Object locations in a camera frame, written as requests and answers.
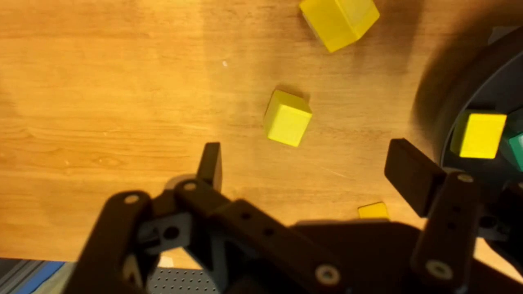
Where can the green wooden block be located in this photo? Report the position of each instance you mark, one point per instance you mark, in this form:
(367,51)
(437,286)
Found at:
(517,149)

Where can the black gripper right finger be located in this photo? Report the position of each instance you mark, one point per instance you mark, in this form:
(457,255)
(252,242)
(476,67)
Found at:
(414,173)

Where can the small yellow cube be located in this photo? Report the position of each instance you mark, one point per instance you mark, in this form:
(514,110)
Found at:
(373,211)
(483,136)

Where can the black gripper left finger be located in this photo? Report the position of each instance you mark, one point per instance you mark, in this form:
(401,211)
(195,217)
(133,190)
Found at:
(262,227)

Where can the black bowl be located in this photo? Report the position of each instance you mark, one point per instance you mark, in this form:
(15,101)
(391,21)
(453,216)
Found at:
(491,87)

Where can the large yellow cube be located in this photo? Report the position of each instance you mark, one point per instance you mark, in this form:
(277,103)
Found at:
(287,123)

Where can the yellow house-shaped block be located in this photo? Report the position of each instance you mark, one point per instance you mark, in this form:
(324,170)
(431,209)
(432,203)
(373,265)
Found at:
(341,21)

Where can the blue foam board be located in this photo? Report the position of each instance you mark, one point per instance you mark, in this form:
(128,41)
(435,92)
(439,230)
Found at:
(33,278)

